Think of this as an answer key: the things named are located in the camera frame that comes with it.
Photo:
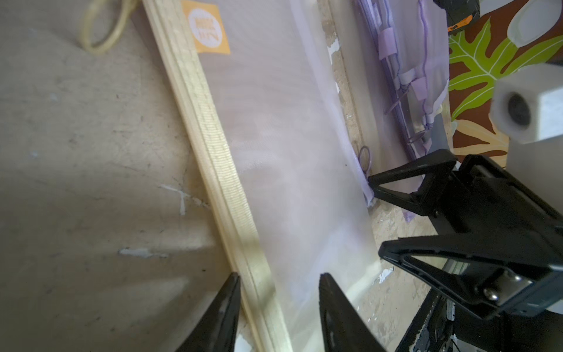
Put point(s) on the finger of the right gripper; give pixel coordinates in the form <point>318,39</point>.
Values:
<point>487,273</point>
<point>424,186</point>

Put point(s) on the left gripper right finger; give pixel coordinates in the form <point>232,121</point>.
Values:
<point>342,327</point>

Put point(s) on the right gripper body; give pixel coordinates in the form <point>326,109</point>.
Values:
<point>489,198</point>

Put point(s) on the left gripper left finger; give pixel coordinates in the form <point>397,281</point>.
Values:
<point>217,329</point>

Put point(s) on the purple mesh pouch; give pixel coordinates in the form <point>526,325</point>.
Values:
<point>410,39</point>

